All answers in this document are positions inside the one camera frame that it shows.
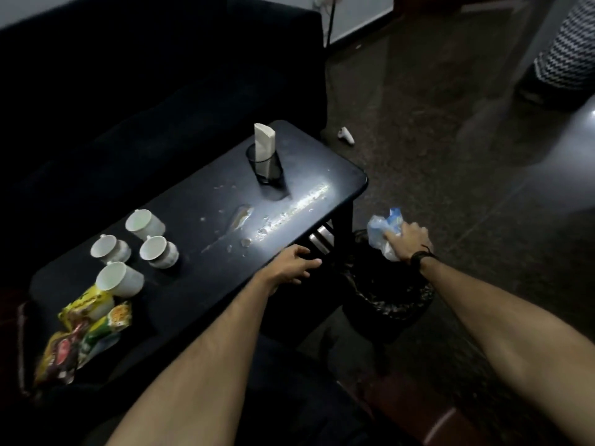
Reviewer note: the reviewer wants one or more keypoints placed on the person's right hand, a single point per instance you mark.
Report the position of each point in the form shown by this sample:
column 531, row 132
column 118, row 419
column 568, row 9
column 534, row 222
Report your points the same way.
column 411, row 240

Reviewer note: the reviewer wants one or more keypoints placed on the person's left hand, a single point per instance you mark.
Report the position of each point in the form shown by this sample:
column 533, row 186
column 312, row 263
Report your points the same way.
column 286, row 269

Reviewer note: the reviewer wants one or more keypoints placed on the person's left fingers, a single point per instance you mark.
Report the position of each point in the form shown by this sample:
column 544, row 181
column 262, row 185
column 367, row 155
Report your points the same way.
column 307, row 263

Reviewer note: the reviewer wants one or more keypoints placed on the person's right fingers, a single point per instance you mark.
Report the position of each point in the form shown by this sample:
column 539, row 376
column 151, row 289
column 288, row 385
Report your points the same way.
column 397, row 233

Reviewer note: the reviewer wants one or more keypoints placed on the clear plastic bag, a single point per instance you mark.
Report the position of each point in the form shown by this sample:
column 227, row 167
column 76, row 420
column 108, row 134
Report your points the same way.
column 379, row 229

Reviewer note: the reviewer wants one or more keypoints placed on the person's left forearm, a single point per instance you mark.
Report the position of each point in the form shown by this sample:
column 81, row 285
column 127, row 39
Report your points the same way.
column 200, row 366

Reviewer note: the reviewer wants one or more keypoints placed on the person's right forearm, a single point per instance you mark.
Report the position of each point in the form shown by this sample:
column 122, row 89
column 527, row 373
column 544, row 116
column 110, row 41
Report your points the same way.
column 520, row 348

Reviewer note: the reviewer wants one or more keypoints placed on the black wristband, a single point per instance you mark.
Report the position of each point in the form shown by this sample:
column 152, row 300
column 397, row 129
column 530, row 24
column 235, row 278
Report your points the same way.
column 422, row 257

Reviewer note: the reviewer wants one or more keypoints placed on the liquid spill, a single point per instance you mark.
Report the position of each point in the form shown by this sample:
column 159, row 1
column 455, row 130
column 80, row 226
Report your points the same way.
column 279, row 218

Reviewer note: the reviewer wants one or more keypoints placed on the bin with black liner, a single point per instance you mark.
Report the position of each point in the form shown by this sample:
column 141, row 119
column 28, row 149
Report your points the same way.
column 388, row 297

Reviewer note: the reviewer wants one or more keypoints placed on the black mesh holder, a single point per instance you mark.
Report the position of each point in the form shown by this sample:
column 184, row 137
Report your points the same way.
column 270, row 172

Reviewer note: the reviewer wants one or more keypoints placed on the small white plastic object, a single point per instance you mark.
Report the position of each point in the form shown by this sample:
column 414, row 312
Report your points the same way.
column 346, row 136

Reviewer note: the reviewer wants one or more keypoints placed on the black coffee table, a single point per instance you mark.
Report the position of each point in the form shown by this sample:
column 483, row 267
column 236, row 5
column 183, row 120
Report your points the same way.
column 195, row 278

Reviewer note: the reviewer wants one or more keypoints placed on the person's dark trousers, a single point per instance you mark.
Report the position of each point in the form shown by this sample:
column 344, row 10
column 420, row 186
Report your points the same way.
column 297, row 394

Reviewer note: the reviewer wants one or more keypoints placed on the white folded paper napkins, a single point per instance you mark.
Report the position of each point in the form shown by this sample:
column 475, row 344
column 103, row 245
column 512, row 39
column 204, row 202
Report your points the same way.
column 264, row 138

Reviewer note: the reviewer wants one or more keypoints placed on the white ceramic cup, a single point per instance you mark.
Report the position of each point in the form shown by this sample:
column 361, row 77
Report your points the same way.
column 109, row 249
column 120, row 278
column 160, row 252
column 145, row 224

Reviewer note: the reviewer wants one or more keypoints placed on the reddish brown seat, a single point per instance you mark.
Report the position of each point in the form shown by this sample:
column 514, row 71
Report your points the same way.
column 418, row 413

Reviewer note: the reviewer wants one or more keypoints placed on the green and yellow snack packet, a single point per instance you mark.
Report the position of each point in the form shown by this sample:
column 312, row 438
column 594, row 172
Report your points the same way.
column 104, row 327

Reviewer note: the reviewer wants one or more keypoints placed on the black fabric sofa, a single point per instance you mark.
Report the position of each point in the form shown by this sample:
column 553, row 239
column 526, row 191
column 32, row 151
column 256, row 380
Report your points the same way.
column 139, row 88

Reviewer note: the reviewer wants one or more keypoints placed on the dark red snack packet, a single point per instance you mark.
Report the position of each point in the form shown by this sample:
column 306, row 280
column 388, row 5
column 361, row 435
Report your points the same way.
column 60, row 355

